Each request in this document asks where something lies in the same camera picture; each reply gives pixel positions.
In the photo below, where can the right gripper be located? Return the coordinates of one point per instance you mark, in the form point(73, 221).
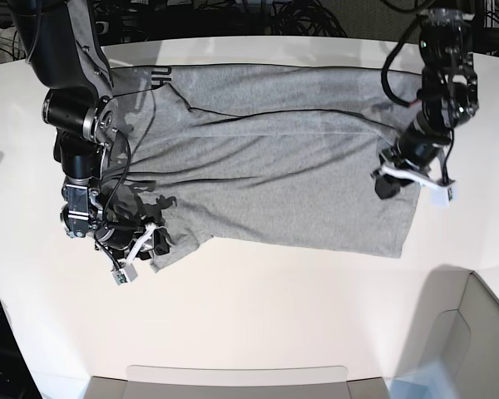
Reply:
point(119, 239)

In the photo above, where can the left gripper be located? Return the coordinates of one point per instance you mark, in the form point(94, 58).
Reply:
point(416, 148)

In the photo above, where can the grey T-shirt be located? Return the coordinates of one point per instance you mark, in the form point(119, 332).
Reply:
point(271, 154)

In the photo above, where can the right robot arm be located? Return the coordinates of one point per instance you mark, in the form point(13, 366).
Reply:
point(91, 146)

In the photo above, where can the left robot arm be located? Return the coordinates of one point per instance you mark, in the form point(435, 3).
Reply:
point(448, 94)

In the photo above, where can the beige plastic bin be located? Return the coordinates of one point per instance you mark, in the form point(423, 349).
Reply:
point(171, 382)

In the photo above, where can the beige bin at right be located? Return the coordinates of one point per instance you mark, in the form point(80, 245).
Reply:
point(461, 357)

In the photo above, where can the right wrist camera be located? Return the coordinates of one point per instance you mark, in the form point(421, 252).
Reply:
point(124, 274)

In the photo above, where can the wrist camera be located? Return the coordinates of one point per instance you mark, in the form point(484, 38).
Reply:
point(444, 195)
point(124, 274)

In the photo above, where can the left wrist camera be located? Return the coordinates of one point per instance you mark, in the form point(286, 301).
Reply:
point(444, 195)

